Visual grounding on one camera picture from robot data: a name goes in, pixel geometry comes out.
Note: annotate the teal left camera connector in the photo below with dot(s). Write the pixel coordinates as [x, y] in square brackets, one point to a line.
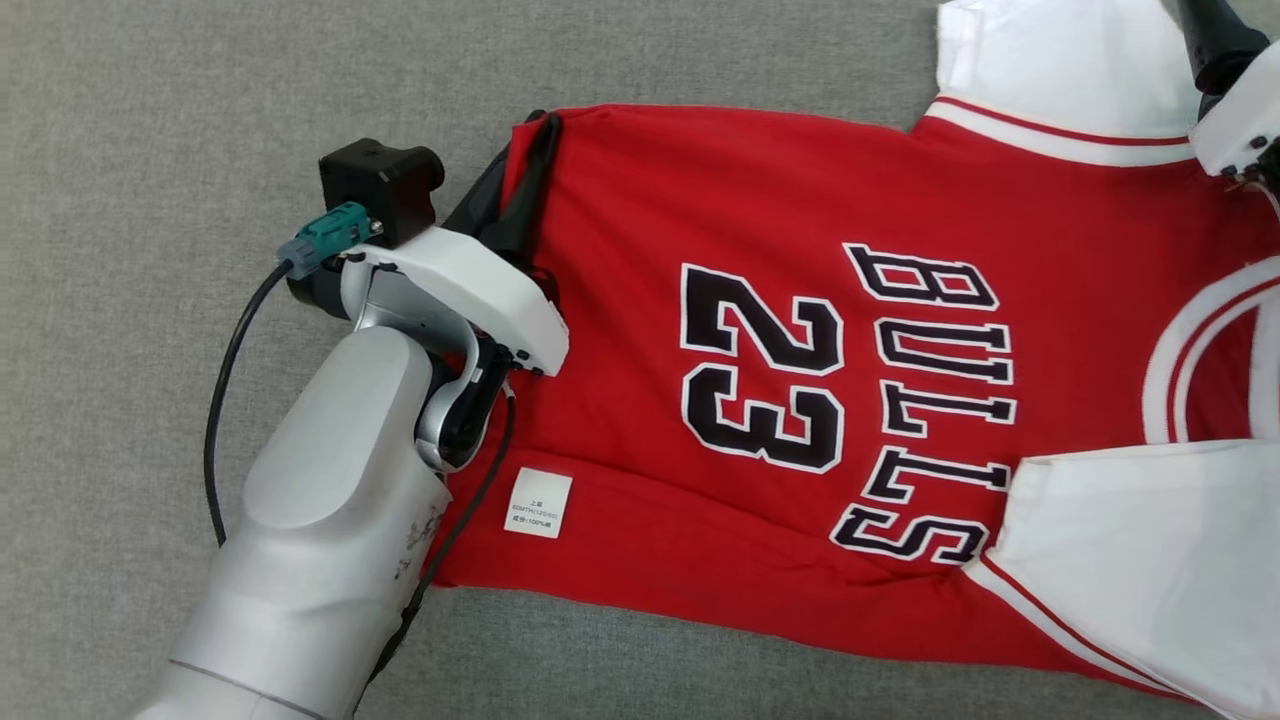
[325, 238]

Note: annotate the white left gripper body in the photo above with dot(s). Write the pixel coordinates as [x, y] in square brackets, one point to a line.
[480, 290]

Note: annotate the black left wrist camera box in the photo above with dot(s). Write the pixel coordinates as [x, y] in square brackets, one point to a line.
[375, 185]

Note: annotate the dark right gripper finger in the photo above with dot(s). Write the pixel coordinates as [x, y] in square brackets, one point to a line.
[1220, 45]

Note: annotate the red white Bulls jersey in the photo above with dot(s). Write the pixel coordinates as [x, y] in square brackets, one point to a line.
[640, 200]

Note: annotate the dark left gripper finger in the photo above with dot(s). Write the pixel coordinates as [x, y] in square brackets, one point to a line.
[528, 200]
[485, 200]

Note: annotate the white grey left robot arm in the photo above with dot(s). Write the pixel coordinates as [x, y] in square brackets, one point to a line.
[320, 520]

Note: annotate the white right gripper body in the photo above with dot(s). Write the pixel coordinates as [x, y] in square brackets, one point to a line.
[1245, 120]

